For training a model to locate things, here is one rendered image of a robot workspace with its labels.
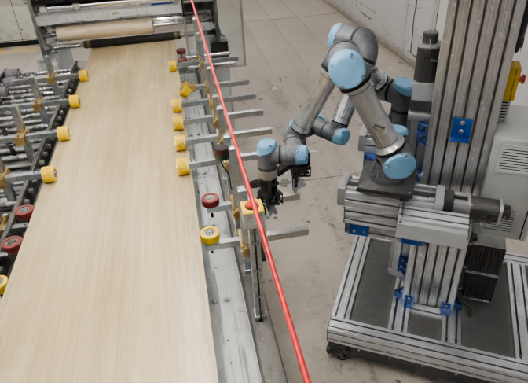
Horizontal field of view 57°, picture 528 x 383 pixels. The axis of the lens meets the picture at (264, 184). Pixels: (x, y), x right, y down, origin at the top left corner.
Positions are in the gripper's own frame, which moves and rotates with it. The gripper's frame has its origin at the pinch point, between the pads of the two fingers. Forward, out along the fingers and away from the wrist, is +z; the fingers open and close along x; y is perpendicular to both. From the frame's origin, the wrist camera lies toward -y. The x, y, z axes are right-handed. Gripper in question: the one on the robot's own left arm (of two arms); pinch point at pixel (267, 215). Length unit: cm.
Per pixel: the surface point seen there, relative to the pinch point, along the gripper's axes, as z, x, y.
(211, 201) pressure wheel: 2.1, -14.0, -24.9
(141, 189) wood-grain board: 3, -37, -53
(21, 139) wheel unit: -3, -78, -132
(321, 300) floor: 93, 44, -18
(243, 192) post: -18.8, -12.5, 4.4
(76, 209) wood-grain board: 3, -67, -55
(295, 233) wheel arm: 8.6, 8.7, 7.6
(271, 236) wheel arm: 8.2, -0.9, 4.1
